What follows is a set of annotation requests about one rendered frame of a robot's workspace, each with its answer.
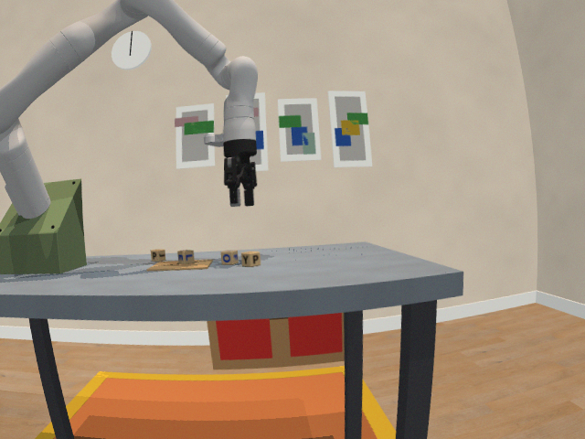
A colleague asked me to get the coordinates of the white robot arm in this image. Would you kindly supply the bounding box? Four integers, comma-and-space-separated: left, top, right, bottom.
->
0, 0, 258, 219

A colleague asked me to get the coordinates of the tan letter block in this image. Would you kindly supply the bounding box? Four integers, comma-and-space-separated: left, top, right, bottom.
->
151, 249, 165, 262
241, 252, 261, 267
221, 251, 239, 265
177, 250, 195, 264

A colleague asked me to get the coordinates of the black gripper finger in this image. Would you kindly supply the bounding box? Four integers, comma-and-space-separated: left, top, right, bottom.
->
241, 162, 257, 207
224, 156, 248, 207

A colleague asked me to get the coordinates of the tan flat mat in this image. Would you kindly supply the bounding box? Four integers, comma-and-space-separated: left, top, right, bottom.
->
147, 260, 213, 272

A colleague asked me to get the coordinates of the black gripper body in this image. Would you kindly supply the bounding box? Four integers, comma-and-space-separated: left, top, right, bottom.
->
223, 139, 257, 180

